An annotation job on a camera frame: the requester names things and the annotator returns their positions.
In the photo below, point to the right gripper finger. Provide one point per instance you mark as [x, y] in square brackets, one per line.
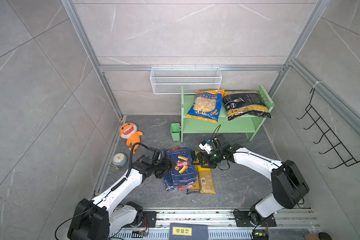
[204, 164]
[200, 158]

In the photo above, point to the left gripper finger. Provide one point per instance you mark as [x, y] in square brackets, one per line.
[162, 174]
[167, 164]

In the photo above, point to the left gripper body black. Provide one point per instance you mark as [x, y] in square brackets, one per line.
[158, 166]

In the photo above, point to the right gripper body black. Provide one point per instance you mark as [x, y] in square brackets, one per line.
[215, 157]

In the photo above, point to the blue orecchiette pasta bag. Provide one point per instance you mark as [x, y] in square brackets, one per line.
[207, 105]

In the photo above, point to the dark penne pasta bag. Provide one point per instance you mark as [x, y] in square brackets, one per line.
[240, 103]

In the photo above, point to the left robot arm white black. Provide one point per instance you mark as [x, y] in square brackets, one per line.
[99, 218]

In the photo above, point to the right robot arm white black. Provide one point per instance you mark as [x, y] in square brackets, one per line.
[289, 187]

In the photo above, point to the green two-tier shelf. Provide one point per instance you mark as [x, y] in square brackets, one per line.
[244, 124]

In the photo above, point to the dark blue spaghetti bag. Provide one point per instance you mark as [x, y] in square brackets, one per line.
[195, 188]

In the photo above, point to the blue Barilla spaghetti box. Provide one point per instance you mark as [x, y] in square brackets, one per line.
[167, 178]

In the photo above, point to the yellow spaghetti bag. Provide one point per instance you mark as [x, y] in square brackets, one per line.
[206, 182]

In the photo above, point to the blue Barilla rigatoni box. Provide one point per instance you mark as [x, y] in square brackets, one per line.
[183, 171]

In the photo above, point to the small grey alarm clock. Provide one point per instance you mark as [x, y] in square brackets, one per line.
[119, 161]

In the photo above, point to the small green cup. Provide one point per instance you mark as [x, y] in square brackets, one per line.
[175, 132]

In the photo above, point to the orange shark plush toy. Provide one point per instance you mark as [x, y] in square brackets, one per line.
[129, 131]

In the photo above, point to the dark blue book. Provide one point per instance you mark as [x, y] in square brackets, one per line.
[180, 231]

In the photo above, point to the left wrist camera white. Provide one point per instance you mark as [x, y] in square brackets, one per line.
[205, 146]

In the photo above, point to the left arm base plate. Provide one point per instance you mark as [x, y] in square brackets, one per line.
[144, 218]

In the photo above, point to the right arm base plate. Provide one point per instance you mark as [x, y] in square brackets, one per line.
[250, 219]

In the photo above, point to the white wire mesh basket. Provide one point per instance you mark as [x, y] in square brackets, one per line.
[187, 80]

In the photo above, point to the aluminium rail frame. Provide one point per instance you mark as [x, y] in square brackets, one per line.
[221, 224]

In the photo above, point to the black wire hook rack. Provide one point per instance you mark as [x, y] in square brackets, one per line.
[327, 133]

